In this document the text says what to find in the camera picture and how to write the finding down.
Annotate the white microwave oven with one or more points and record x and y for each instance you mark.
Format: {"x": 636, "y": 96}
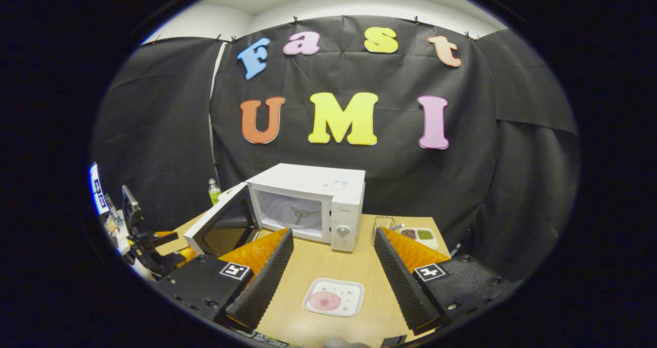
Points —
{"x": 308, "y": 181}

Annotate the white divided bean dish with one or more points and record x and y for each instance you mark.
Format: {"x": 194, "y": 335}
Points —
{"x": 423, "y": 234}

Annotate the pink ham slice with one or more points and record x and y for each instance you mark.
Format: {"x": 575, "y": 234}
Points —
{"x": 325, "y": 301}

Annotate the white square plate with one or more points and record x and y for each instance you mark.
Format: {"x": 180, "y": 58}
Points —
{"x": 349, "y": 289}

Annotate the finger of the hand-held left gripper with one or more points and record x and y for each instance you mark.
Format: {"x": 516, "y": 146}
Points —
{"x": 186, "y": 255}
{"x": 161, "y": 239}

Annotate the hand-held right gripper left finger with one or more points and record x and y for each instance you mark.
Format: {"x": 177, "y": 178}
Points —
{"x": 267, "y": 281}

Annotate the white and blue sign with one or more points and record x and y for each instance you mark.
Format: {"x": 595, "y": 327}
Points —
{"x": 97, "y": 189}

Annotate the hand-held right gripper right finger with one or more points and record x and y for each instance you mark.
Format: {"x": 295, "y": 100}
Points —
{"x": 403, "y": 286}

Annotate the green drink bottle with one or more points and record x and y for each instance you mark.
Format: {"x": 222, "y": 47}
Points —
{"x": 214, "y": 191}

